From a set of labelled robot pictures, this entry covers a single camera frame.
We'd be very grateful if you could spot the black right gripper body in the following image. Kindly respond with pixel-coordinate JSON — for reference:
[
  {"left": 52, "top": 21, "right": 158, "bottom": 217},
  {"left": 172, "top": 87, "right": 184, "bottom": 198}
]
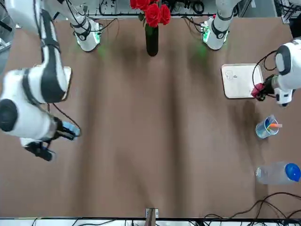
[{"left": 48, "top": 116, "right": 64, "bottom": 142}]

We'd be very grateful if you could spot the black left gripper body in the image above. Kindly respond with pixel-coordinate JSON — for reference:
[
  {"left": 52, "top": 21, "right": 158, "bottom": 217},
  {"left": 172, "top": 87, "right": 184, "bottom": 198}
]
[{"left": 262, "top": 74, "right": 278, "bottom": 101}]

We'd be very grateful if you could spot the blue foam block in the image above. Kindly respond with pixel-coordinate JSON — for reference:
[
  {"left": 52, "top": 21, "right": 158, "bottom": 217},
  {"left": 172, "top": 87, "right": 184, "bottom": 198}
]
[{"left": 62, "top": 121, "right": 80, "bottom": 137}]

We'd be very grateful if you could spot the red foam block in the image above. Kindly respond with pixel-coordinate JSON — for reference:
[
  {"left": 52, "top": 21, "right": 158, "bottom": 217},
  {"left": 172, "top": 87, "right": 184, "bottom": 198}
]
[{"left": 251, "top": 82, "right": 264, "bottom": 97}]

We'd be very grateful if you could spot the white tray with small print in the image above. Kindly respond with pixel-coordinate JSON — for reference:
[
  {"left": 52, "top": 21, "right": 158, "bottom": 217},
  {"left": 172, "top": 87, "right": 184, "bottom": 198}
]
[{"left": 221, "top": 63, "right": 264, "bottom": 99}]

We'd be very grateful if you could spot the clear plastic cup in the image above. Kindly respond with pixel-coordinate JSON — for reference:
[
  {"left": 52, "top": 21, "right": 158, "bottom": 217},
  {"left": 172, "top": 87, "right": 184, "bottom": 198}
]
[{"left": 255, "top": 114, "right": 280, "bottom": 139}]

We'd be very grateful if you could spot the white tray with bear print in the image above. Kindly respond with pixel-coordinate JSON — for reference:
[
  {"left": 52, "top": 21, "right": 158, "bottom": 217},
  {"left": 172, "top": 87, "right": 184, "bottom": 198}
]
[{"left": 61, "top": 66, "right": 72, "bottom": 101}]

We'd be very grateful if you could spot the clear bottle with blue cap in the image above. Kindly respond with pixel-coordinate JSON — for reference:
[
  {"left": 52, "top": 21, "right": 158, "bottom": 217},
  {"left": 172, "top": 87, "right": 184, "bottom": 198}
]
[{"left": 255, "top": 161, "right": 301, "bottom": 186}]

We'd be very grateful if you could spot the green circuit board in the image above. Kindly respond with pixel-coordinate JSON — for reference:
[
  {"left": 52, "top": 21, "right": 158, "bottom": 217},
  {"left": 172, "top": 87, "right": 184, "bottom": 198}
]
[{"left": 199, "top": 20, "right": 210, "bottom": 34}]

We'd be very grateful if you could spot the black vase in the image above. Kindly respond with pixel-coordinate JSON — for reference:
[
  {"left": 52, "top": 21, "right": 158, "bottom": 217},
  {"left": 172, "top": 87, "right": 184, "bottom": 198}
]
[{"left": 145, "top": 23, "right": 159, "bottom": 57}]

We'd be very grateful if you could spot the red rose bouquet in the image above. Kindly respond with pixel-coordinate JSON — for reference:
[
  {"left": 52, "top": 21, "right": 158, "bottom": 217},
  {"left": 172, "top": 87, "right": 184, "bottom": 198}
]
[{"left": 130, "top": 0, "right": 172, "bottom": 27}]

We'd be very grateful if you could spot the black cable on table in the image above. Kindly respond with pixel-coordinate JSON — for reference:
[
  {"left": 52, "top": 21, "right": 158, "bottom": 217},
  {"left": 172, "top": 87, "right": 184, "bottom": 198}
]
[{"left": 203, "top": 192, "right": 301, "bottom": 221}]

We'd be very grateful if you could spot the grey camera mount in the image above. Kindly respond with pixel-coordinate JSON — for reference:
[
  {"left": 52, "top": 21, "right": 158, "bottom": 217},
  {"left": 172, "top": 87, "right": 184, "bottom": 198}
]
[{"left": 145, "top": 208, "right": 159, "bottom": 226}]

